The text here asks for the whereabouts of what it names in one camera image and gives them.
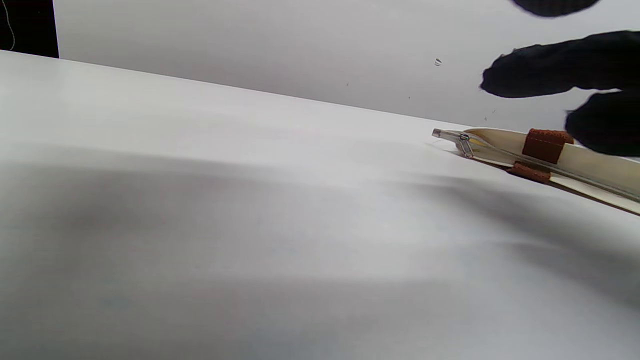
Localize person's left hand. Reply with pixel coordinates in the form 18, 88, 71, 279
480, 0, 640, 157

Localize cream canvas bag brown handles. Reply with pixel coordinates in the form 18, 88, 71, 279
432, 127, 640, 217

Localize dark wall panel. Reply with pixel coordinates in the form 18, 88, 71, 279
0, 0, 60, 59

